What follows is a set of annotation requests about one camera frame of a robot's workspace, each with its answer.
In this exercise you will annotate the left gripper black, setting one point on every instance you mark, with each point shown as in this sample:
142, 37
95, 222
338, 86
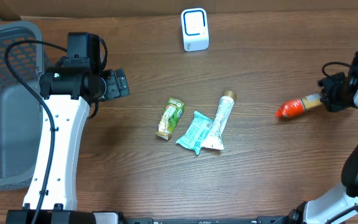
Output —
117, 89

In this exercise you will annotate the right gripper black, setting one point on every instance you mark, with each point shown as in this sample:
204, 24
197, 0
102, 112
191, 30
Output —
329, 84

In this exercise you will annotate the orange spaghetti packet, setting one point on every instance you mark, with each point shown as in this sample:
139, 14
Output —
298, 106

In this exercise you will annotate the green tea carton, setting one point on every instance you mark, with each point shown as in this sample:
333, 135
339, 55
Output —
170, 117

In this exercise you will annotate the teal snack packet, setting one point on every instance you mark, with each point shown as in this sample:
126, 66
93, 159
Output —
196, 133

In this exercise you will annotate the white tube gold cap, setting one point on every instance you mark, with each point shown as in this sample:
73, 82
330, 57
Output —
214, 139

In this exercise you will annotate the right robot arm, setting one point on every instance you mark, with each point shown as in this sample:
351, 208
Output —
341, 202

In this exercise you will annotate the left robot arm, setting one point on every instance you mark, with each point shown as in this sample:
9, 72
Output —
67, 91

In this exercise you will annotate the white barcode scanner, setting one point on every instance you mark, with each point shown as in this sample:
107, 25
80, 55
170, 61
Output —
195, 32

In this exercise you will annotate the grey plastic shopping basket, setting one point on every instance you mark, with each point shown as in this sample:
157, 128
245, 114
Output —
20, 112

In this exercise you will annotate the cardboard back panel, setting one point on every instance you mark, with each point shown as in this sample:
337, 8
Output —
15, 9

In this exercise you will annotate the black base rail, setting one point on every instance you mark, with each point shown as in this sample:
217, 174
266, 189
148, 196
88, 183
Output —
197, 221

